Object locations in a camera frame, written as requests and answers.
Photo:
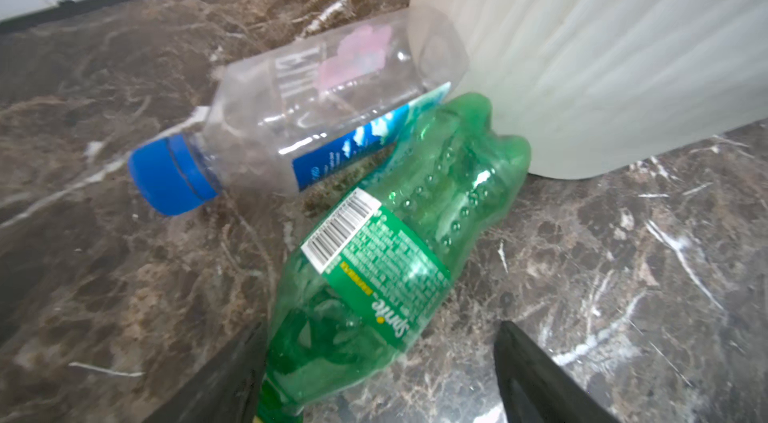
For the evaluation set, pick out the clear bottle blue cap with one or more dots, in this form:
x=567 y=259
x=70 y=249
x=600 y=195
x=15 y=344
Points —
x=290 y=117

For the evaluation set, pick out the green bottle yellow cap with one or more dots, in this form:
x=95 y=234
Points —
x=366 y=281

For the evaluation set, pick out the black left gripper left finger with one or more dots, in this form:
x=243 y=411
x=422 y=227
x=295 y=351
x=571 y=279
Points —
x=226 y=388

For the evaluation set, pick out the white plastic waste bin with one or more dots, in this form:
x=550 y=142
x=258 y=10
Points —
x=595 y=85

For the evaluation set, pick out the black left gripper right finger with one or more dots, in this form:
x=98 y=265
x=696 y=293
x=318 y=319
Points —
x=533 y=388

